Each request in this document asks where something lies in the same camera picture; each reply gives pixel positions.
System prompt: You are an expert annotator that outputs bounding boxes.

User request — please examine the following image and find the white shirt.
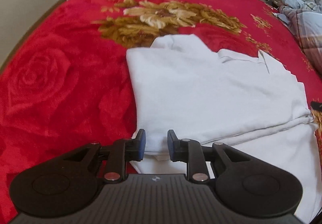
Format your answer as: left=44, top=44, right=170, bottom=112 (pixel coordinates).
left=126, top=34, right=321, bottom=223

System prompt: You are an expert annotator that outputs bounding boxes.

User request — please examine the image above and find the plaid quilt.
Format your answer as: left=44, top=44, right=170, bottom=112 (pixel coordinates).
left=277, top=0, right=321, bottom=73

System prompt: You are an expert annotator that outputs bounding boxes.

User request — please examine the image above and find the red floral bed blanket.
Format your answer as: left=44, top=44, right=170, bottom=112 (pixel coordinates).
left=1, top=0, right=321, bottom=223

